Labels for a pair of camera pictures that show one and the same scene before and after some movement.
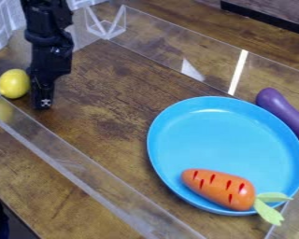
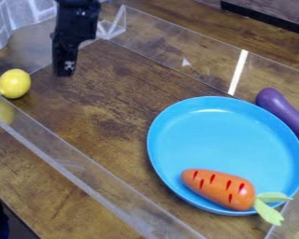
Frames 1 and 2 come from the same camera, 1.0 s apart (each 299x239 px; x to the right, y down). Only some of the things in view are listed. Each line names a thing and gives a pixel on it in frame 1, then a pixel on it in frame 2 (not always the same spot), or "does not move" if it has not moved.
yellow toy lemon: (14, 83) does not move
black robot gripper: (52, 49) → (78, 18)
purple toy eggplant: (274, 104) does not move
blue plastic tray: (233, 136) does not move
